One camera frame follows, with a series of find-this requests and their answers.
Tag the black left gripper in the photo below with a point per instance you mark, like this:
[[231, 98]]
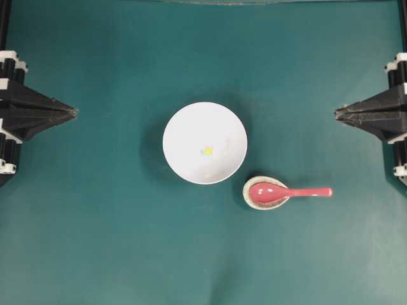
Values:
[[23, 125]]

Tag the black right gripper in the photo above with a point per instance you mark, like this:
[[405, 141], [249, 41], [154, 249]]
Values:
[[384, 115]]

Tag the pink ceramic spoon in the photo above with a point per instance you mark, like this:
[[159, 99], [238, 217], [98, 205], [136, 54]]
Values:
[[266, 192]]

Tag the cream speckled spoon rest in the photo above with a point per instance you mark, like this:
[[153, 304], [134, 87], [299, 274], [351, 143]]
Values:
[[262, 206]]

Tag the white round bowl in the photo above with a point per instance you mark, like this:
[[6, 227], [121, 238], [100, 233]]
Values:
[[199, 125]]

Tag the yellow hexagonal prism block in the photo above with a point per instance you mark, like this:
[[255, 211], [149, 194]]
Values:
[[208, 151]]

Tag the black left frame post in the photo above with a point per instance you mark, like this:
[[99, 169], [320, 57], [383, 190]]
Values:
[[5, 11]]

